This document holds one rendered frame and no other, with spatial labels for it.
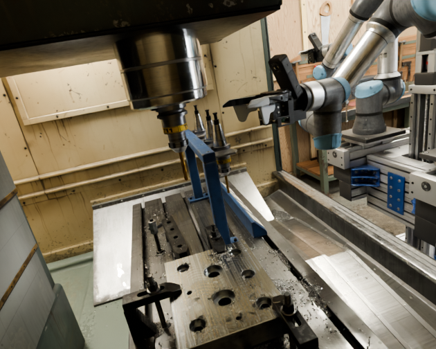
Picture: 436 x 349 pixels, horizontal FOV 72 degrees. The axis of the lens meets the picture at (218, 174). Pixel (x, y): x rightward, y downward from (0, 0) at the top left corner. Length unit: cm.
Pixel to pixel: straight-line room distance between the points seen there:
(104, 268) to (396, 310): 114
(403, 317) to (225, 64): 133
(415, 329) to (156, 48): 95
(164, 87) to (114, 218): 121
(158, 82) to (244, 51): 122
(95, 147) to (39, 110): 30
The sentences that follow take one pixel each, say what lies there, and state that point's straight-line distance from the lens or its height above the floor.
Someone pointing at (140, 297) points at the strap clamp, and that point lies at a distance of 74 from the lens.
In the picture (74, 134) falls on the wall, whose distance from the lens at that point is 168.
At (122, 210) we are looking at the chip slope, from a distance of 171.
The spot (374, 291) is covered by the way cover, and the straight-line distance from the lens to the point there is 112.
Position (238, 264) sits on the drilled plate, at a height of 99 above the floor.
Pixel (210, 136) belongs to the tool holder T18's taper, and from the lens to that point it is 104.
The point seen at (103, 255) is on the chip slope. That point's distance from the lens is 157.
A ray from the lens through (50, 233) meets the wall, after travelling 188.
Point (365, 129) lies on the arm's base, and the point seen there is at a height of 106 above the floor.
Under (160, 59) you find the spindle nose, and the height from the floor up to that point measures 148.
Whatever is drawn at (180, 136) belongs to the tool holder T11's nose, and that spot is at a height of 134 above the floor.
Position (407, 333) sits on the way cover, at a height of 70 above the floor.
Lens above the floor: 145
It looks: 19 degrees down
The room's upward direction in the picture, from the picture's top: 10 degrees counter-clockwise
